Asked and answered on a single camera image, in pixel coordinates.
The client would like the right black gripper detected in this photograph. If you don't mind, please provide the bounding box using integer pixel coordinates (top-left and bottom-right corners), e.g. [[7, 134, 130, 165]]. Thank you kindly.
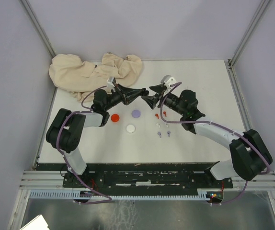
[[141, 83, 186, 116]]

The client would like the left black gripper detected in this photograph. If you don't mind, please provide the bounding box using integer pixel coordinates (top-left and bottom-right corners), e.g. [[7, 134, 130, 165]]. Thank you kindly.
[[104, 83, 142, 111]]

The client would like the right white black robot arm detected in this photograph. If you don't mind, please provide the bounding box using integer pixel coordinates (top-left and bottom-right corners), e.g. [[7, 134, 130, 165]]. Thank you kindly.
[[142, 84, 273, 187]]

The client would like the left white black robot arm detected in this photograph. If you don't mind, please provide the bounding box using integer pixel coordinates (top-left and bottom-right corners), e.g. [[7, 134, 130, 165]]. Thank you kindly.
[[46, 84, 149, 187]]

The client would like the purple round charging case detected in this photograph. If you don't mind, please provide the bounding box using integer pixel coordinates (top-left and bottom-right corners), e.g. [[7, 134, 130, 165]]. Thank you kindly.
[[131, 109, 141, 118]]

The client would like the red round charging case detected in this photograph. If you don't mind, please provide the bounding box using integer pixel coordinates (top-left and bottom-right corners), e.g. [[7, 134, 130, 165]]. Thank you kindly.
[[111, 114, 120, 123]]

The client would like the white round charging case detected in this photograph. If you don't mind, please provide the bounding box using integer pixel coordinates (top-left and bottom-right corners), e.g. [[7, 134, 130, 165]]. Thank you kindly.
[[126, 124, 136, 134]]

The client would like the beige crumpled cloth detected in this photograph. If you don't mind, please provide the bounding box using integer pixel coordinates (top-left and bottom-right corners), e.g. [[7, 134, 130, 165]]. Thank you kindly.
[[48, 53, 143, 102]]

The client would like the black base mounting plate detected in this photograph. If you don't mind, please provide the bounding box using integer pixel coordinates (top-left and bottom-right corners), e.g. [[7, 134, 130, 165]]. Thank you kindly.
[[62, 163, 234, 196]]

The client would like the control box with leds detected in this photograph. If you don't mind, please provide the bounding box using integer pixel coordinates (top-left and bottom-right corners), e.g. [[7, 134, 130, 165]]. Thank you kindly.
[[209, 192, 224, 203]]

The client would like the white sheet corner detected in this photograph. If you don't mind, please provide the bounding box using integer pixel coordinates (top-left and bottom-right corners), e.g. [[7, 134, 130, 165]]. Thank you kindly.
[[20, 215, 50, 230]]

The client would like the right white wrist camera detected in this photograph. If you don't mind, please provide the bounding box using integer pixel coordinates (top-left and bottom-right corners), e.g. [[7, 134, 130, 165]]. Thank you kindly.
[[160, 75, 177, 93]]

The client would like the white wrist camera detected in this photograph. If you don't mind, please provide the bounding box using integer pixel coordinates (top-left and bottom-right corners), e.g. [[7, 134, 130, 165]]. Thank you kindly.
[[160, 75, 177, 93], [107, 77, 116, 90]]

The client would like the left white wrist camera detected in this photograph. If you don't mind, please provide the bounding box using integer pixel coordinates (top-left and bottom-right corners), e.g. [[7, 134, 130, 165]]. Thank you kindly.
[[107, 77, 116, 90]]

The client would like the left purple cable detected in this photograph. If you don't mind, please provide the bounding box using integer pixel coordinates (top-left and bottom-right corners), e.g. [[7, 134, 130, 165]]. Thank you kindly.
[[56, 85, 115, 206]]

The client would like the right aluminium corner post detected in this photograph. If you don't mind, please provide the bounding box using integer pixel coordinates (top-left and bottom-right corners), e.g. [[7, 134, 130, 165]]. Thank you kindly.
[[228, 0, 272, 69]]

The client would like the aluminium corner post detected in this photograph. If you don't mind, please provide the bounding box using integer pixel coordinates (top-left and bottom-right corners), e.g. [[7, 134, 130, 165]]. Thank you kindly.
[[18, 0, 56, 58], [228, 0, 272, 69]]

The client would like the aluminium frame rail front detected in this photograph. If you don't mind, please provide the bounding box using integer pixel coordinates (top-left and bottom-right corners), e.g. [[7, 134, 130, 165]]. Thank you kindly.
[[20, 171, 275, 191]]

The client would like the grey slotted cable duct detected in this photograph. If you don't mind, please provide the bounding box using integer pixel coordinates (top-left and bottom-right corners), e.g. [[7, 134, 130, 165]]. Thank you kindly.
[[29, 189, 212, 200]]

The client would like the left aluminium corner post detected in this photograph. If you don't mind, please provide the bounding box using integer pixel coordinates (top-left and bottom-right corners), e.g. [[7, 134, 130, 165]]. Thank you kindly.
[[18, 0, 56, 58]]

